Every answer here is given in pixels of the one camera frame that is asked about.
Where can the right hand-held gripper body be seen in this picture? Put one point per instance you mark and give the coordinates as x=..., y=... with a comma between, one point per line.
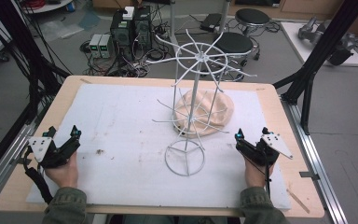
x=261, y=152

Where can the grey metal pole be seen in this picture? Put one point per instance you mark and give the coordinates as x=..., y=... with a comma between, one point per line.
x=225, y=15
x=173, y=28

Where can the aluminium rail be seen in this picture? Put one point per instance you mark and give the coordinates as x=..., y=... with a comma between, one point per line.
x=313, y=155
x=3, y=165

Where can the small black round stool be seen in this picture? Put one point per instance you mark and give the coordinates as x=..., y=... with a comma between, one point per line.
x=252, y=16

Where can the white box on computer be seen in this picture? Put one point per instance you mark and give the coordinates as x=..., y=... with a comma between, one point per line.
x=128, y=13

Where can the white foam mat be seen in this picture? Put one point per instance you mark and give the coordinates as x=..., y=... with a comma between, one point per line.
x=121, y=140

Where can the black computer tower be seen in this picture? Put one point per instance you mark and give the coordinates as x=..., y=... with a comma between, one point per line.
x=142, y=28
x=121, y=34

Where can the grey metal bracket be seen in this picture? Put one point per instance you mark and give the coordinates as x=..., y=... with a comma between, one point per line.
x=309, y=175

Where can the grey power supply unit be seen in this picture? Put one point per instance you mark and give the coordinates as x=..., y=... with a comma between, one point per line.
x=106, y=46
x=95, y=45

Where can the person's left hand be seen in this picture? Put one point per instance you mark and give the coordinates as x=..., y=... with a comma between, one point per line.
x=63, y=172

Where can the white platform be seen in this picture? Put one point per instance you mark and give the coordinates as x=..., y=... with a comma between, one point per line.
x=295, y=40

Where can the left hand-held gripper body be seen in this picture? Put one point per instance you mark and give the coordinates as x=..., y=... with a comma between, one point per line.
x=54, y=154

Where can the white round table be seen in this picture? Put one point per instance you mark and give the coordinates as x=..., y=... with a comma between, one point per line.
x=48, y=5

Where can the person's right hand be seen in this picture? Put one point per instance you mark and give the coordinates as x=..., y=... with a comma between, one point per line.
x=256, y=174

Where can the black flat box on floor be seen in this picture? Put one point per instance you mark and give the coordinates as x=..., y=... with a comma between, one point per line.
x=211, y=21

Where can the large black round stool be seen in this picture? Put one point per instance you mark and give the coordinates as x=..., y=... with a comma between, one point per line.
x=234, y=42

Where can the beige hat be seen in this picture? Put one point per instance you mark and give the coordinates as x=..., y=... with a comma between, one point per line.
x=220, y=109

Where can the wooden stick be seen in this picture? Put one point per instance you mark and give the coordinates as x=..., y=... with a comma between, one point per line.
x=298, y=200

